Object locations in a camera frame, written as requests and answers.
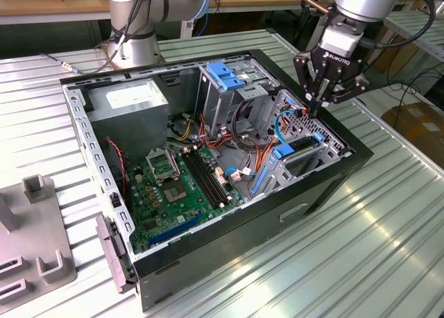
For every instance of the grey power supply unit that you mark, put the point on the grey power supply unit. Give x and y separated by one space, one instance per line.
128 123

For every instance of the grey case latch panel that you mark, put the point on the grey case latch panel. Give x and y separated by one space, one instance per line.
109 252

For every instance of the hard disk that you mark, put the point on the hard disk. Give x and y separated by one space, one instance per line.
286 151

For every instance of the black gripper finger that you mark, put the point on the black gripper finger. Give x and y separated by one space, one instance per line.
362 83
303 75

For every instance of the metal disk bay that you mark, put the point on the metal disk bay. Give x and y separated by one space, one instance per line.
326 134

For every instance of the CPU socket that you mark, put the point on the CPU socket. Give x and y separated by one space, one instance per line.
175 193

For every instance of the metal optical drive cage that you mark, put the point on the metal optical drive cage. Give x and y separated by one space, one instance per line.
216 106

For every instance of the blue expansion slot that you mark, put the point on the blue expansion slot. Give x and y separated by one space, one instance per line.
175 229

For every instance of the green motherboard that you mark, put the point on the green motherboard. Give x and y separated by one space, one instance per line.
173 224

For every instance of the cardboard box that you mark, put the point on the cardboard box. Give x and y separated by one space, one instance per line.
419 127

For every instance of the black RAM slot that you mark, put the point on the black RAM slot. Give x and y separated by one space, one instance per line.
212 175
201 181

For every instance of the black open PC case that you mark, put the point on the black open PC case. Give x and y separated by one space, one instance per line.
243 234

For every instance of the blue plastic drive latch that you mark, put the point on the blue plastic drive latch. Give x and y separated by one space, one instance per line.
223 76

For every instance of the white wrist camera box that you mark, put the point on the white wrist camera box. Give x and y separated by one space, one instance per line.
341 42

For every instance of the grey parts rack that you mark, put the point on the grey parts rack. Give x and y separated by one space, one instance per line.
34 227

